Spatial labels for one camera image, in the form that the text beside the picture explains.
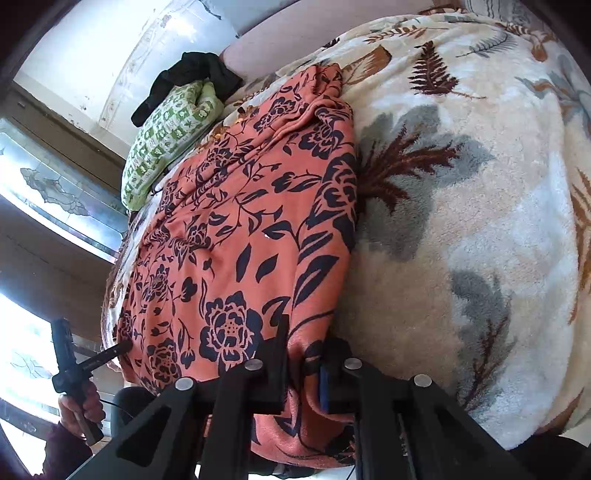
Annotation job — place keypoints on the left hand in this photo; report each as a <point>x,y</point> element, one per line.
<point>76,414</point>

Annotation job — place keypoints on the green white patterned pillow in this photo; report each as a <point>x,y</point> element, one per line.
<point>173,126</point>

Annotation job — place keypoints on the orange floral print garment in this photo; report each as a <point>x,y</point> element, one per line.
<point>253,231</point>

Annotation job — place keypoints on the black cloth on pillow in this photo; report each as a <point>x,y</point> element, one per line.
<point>192,66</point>

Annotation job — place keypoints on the stained glass window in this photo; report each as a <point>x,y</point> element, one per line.
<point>58,196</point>

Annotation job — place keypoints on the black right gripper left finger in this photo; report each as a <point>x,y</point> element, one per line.
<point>196,429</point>

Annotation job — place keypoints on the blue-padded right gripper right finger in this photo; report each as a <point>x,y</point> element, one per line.
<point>407,429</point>

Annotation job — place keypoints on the cream leaf pattern blanket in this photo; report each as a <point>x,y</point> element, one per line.
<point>471,260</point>

